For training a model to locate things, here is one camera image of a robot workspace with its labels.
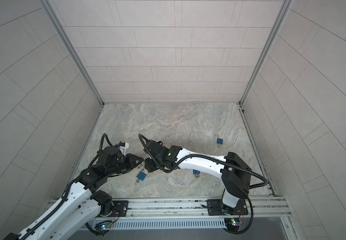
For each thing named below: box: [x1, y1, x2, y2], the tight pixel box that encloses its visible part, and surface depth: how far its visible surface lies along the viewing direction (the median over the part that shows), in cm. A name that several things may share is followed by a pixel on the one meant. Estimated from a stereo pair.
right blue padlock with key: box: [192, 169, 201, 178], surface depth 84 cm
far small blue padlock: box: [213, 133, 223, 148], surface depth 97 cm
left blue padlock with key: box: [134, 171, 147, 185], surface depth 83 cm
